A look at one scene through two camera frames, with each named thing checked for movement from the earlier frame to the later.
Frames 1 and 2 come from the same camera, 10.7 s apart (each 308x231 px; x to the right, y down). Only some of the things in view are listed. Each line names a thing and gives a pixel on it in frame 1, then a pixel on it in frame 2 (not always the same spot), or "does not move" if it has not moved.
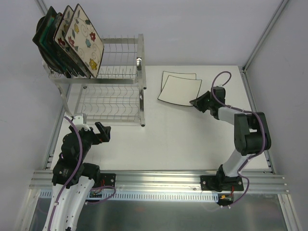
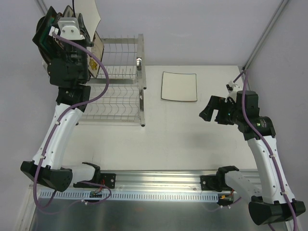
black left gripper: x=96 y=136 -> x=44 y=30
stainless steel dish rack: x=117 y=95 does not move
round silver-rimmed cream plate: x=50 y=61 does not move
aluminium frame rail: x=172 y=180 does not move
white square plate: x=180 y=90 -> x=89 y=10
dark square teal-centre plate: x=44 y=38 does not move
